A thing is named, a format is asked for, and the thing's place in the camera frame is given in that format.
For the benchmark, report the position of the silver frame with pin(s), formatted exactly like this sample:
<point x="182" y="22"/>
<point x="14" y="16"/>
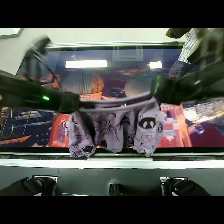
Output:
<point x="110" y="163"/>

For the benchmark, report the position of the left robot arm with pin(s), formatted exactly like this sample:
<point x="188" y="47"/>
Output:
<point x="30" y="93"/>

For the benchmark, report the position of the heap of clothes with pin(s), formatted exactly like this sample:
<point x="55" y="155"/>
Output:
<point x="189" y="45"/>

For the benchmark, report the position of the lilac printed garment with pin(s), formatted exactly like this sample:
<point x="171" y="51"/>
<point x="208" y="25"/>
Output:
<point x="113" y="128"/>

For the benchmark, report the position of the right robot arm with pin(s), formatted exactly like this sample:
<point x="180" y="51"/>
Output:
<point x="186" y="87"/>

